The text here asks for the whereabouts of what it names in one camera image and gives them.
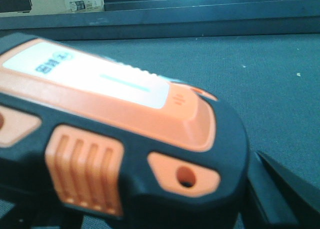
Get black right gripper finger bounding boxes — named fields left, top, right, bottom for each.
left=246, top=151, right=320, bottom=229

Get orange black scanner gun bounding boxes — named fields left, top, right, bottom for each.
left=0, top=33, right=249, bottom=229

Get stacked cardboard boxes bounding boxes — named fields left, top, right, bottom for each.
left=0, top=0, right=105, bottom=18

